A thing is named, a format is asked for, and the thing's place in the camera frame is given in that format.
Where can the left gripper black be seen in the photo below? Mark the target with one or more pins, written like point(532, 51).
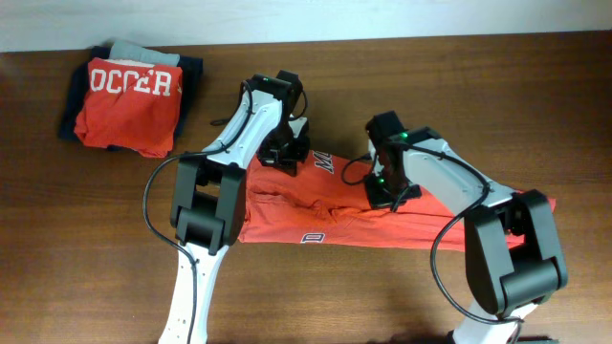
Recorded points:
point(287, 162)

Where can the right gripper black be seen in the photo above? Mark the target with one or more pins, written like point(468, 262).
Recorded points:
point(378, 199)

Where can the salmon red t-shirt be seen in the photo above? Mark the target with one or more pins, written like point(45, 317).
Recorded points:
point(317, 207)

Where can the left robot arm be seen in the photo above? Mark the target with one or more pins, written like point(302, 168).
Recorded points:
point(210, 197)

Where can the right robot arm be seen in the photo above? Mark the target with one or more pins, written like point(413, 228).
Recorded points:
point(513, 257)

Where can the folded navy blue garment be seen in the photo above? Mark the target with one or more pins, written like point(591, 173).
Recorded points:
point(192, 68)

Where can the folded grey garment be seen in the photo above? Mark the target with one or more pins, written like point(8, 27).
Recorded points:
point(128, 51)

